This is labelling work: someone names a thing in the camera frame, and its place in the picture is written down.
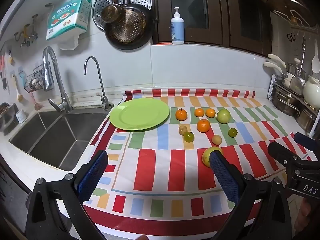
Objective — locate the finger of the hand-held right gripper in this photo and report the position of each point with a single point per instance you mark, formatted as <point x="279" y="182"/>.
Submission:
<point x="282" y="153"/>
<point x="306" y="141"/>

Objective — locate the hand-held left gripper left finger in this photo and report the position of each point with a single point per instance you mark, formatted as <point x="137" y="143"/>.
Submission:
<point x="93" y="175"/>

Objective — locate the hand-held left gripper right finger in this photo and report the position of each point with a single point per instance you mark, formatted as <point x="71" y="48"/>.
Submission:
<point x="225" y="177"/>

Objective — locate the yellow-green pear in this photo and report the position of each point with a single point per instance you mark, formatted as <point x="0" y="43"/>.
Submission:
<point x="206" y="156"/>

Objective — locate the small tan round fruit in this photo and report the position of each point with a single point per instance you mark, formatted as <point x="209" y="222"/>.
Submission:
<point x="216" y="139"/>
<point x="182" y="129"/>

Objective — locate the small green tangerine with stem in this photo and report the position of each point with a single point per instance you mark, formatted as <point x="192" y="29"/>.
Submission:
<point x="188" y="136"/>

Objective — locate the large orange tangerine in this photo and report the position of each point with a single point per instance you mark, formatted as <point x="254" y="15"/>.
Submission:
<point x="203" y="125"/>

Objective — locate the green plate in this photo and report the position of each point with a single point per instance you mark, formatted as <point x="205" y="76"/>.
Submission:
<point x="140" y="115"/>

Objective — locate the person's right hand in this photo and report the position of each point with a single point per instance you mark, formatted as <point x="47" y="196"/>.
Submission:
<point x="302" y="215"/>

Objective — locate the stainless steel pot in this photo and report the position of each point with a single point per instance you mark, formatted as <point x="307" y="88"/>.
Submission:
<point x="285" y="102"/>
<point x="306" y="118"/>

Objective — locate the stainless steel double sink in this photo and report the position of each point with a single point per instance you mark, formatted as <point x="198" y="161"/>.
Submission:
<point x="62" y="140"/>

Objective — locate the white ceramic teapot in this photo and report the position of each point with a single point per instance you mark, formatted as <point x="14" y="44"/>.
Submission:
<point x="312" y="91"/>

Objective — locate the striped colourful tablecloth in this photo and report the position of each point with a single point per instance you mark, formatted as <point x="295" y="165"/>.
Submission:
<point x="150" y="170"/>

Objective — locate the metal slotted spatula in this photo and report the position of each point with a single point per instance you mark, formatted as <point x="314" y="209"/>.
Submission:
<point x="297" y="83"/>

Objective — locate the green apple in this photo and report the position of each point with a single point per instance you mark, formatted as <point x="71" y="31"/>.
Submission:
<point x="223" y="116"/>

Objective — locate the small orange tangerine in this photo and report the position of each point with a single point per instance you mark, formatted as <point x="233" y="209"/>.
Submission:
<point x="199" y="112"/>
<point x="210" y="112"/>

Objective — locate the small lidded steel pot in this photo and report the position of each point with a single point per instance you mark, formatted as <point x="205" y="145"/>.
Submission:
<point x="292" y="68"/>

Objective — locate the orange tangerine with stem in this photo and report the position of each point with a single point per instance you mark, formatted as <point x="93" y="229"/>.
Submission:
<point x="181" y="115"/>

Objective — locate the white plastic spoon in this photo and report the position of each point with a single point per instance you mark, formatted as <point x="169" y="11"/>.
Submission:
<point x="315" y="63"/>

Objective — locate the small white cup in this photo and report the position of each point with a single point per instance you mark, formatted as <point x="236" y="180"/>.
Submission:
<point x="21" y="116"/>

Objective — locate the thin gooseneck faucet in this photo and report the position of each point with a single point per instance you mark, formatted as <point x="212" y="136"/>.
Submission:
<point x="100" y="80"/>

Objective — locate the large chrome faucet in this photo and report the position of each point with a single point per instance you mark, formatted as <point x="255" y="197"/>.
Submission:
<point x="60" y="85"/>

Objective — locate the black scissors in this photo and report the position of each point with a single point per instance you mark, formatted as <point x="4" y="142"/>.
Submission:
<point x="291" y="37"/>

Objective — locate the wooden dish brush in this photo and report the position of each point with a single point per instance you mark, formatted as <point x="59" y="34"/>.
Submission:
<point x="18" y="95"/>

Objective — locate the black frying pan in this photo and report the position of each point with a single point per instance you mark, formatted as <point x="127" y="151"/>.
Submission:
<point x="130" y="27"/>

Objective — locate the white blue pump bottle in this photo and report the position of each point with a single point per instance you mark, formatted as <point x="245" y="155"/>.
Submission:
<point x="177" y="30"/>

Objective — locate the green paper towel pack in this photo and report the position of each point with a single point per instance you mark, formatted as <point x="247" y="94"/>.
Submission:
<point x="67" y="17"/>

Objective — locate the small brass saucepan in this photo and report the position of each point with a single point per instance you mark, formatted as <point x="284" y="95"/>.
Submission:
<point x="112" y="13"/>

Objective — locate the white rack bracket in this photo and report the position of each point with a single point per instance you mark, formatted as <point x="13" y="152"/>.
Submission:
<point x="272" y="87"/>

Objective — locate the dark wooden window frame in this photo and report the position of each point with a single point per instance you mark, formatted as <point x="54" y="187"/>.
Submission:
<point x="220" y="12"/>

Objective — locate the metal wall hook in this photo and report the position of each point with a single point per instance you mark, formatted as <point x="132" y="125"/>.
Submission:
<point x="48" y="5"/>
<point x="23" y="32"/>
<point x="33" y="20"/>

